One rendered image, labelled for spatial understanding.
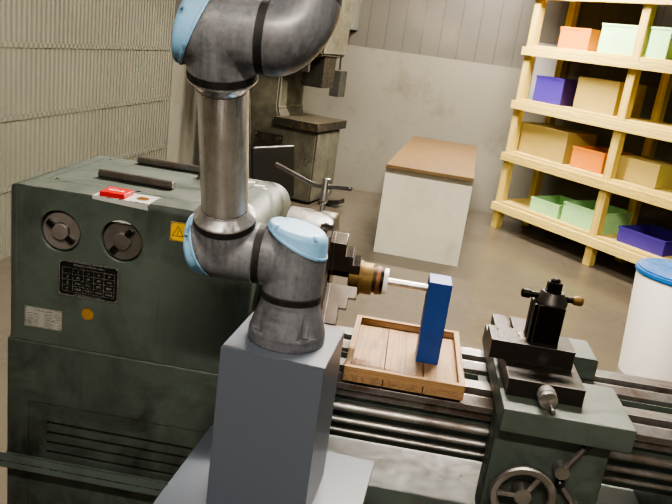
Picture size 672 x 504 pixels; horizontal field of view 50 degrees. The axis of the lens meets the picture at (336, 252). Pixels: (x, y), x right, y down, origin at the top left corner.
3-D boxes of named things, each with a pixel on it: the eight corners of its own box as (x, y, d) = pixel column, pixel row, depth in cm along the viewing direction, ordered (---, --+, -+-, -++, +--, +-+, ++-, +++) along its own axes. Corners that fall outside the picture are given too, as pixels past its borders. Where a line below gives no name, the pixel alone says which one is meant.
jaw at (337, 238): (316, 269, 188) (318, 237, 179) (320, 255, 192) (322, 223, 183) (358, 276, 187) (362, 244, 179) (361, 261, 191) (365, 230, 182)
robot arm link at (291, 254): (317, 306, 133) (327, 236, 130) (246, 294, 135) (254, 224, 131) (326, 285, 145) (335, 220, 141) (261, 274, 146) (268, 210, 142)
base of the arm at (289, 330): (314, 360, 134) (321, 310, 131) (237, 344, 137) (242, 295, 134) (331, 331, 149) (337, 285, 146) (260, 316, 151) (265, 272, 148)
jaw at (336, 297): (316, 283, 194) (308, 327, 191) (315, 279, 189) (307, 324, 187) (357, 290, 193) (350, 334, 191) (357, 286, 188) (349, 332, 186)
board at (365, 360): (342, 380, 180) (344, 365, 179) (355, 326, 215) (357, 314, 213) (462, 401, 178) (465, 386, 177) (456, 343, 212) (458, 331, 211)
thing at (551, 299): (536, 305, 175) (539, 294, 175) (532, 294, 183) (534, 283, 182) (570, 311, 175) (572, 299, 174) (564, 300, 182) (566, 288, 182)
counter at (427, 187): (464, 213, 802) (477, 145, 780) (457, 268, 592) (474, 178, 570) (402, 202, 812) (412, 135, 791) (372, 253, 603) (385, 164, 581)
